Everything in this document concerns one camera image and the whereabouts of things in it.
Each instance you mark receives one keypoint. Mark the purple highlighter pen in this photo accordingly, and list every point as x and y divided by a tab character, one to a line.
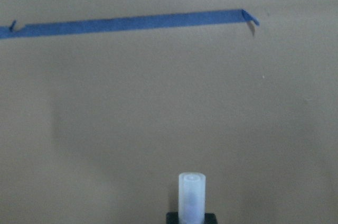
191	204

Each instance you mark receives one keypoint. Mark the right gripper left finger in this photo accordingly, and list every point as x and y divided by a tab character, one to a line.
172	218

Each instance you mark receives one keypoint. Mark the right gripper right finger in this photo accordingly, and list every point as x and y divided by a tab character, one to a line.
210	218

